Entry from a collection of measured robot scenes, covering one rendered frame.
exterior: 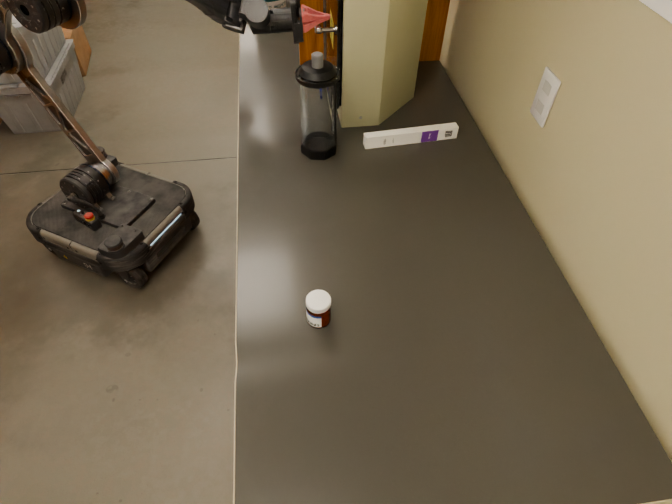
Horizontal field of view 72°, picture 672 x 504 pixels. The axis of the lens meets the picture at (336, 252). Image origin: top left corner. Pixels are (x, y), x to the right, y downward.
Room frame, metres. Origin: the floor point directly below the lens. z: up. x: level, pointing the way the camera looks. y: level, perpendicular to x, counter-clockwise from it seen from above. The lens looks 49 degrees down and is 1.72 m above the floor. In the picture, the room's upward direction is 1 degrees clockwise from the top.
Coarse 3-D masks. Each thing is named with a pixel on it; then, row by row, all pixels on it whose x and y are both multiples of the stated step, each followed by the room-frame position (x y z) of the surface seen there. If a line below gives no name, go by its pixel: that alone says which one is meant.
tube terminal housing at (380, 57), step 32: (352, 0) 1.17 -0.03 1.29; (384, 0) 1.18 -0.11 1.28; (416, 0) 1.29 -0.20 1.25; (352, 32) 1.17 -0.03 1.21; (384, 32) 1.18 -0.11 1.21; (416, 32) 1.31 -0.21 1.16; (352, 64) 1.17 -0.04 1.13; (384, 64) 1.18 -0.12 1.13; (416, 64) 1.33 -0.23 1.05; (352, 96) 1.17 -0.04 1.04; (384, 96) 1.20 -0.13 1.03
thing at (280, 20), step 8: (272, 8) 1.24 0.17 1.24; (280, 8) 1.24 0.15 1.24; (288, 8) 1.24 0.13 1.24; (272, 16) 1.22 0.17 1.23; (280, 16) 1.22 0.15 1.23; (288, 16) 1.22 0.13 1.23; (296, 16) 1.24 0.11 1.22; (280, 24) 1.21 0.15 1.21; (288, 24) 1.21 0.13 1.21; (272, 32) 1.22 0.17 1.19; (280, 32) 1.23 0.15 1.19
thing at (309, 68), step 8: (312, 56) 1.05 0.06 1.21; (320, 56) 1.05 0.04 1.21; (304, 64) 1.07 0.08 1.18; (312, 64) 1.05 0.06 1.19; (320, 64) 1.05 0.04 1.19; (328, 64) 1.07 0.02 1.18; (304, 72) 1.04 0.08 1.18; (312, 72) 1.03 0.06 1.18; (320, 72) 1.03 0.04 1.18; (328, 72) 1.04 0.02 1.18; (336, 72) 1.06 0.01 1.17; (312, 80) 1.02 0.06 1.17; (320, 80) 1.02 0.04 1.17
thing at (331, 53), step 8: (328, 0) 1.37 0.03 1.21; (336, 0) 1.20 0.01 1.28; (328, 8) 1.37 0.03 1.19; (336, 8) 1.20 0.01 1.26; (336, 16) 1.19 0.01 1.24; (328, 24) 1.37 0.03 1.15; (336, 24) 1.19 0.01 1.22; (328, 32) 1.37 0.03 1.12; (336, 32) 1.19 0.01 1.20; (328, 40) 1.38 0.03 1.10; (336, 40) 1.19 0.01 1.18; (328, 48) 1.38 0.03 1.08; (336, 48) 1.19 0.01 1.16; (328, 56) 1.38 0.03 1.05; (336, 56) 1.19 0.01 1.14; (336, 64) 1.18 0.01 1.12
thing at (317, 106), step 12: (300, 84) 1.03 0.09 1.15; (300, 96) 1.04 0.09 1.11; (312, 96) 1.02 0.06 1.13; (324, 96) 1.02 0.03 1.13; (300, 108) 1.05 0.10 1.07; (312, 108) 1.02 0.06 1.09; (324, 108) 1.02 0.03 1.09; (312, 120) 1.02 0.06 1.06; (324, 120) 1.02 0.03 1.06; (312, 132) 1.02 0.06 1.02; (324, 132) 1.02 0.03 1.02; (312, 144) 1.02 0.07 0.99; (324, 144) 1.02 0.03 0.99
